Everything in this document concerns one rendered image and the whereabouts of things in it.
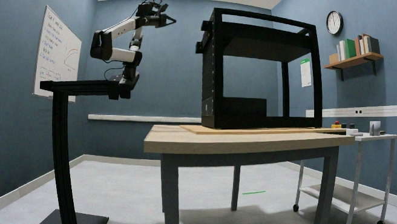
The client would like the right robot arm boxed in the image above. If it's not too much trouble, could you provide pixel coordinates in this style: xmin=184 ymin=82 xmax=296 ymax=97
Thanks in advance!
xmin=90 ymin=3 xmax=151 ymax=86

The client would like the black open rack frame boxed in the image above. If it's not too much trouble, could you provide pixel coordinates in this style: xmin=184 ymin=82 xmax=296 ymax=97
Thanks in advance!
xmin=201 ymin=7 xmax=323 ymax=130

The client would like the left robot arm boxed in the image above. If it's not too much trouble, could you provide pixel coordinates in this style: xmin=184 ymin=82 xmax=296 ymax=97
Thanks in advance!
xmin=129 ymin=1 xmax=155 ymax=51

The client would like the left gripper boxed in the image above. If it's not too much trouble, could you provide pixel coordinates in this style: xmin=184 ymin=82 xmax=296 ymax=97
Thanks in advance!
xmin=148 ymin=8 xmax=156 ymax=16

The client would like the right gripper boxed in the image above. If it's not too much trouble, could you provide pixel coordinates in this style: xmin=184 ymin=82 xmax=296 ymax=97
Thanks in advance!
xmin=148 ymin=4 xmax=176 ymax=28

